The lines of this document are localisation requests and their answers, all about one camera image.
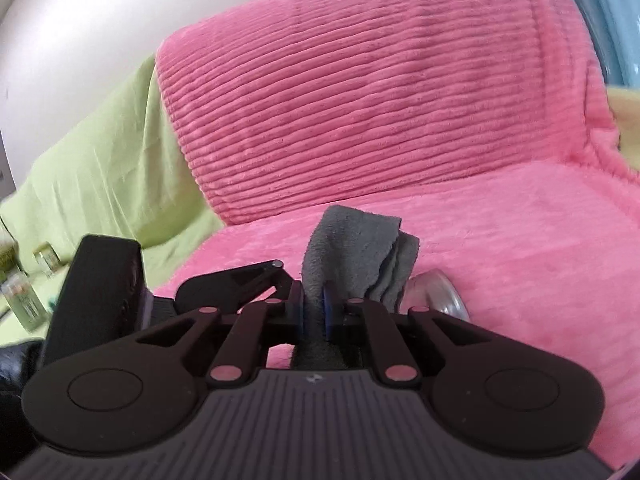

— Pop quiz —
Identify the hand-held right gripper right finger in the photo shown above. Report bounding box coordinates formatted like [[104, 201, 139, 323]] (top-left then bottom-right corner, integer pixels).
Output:
[[322, 286, 495, 387]]

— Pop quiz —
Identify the clear glass bottle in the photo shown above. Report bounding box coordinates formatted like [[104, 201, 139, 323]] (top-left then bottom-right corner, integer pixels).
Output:
[[0, 270, 50, 332]]

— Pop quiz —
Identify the pale yellow blanket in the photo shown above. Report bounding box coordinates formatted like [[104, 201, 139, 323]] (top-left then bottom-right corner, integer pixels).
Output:
[[604, 84, 640, 183]]

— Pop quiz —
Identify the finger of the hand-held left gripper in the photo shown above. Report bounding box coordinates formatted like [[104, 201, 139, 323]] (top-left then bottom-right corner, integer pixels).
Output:
[[172, 259, 297, 316]]

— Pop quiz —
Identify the pink ribbed blanket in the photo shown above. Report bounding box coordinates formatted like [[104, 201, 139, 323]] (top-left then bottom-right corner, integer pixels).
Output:
[[150, 0, 640, 471]]

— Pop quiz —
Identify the dark glossy cloth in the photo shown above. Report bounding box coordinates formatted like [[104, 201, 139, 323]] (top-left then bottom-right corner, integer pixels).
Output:
[[0, 339, 48, 468]]

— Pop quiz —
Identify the clear glass container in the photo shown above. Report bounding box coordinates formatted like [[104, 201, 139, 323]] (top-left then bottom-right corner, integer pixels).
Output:
[[400, 269, 472, 322]]

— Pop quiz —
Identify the small clear jar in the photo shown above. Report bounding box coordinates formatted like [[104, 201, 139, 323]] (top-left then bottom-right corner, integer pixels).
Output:
[[31, 241, 60, 281]]

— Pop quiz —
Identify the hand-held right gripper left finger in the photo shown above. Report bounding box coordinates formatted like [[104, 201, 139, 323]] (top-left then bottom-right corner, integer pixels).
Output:
[[134, 281, 307, 388]]

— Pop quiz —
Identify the light green sheet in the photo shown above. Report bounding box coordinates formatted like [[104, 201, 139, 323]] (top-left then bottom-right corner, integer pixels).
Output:
[[0, 52, 226, 348]]

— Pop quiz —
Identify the blue star-print cloth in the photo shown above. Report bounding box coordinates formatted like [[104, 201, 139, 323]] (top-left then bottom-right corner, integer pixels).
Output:
[[542, 0, 640, 88]]

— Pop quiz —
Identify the grey microfibre cloth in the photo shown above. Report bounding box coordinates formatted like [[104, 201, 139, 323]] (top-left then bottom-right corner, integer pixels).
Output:
[[291, 205, 421, 368]]

